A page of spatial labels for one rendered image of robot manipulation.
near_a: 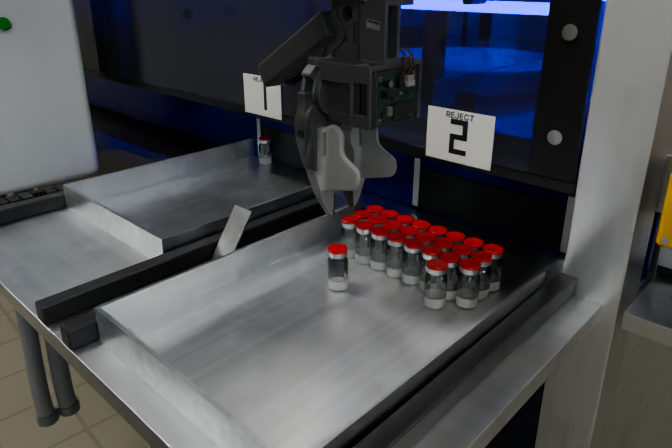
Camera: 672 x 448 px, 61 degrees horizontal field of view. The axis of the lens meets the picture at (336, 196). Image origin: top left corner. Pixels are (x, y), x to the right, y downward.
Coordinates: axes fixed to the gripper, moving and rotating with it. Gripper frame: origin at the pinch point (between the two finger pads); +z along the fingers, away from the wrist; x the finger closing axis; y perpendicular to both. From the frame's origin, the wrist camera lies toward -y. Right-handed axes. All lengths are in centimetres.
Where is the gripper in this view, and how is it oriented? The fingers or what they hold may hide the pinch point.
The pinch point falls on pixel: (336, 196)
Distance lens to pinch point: 57.2
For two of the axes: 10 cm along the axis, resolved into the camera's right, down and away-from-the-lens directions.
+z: 0.0, 9.3, 3.6
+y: 7.2, 2.5, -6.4
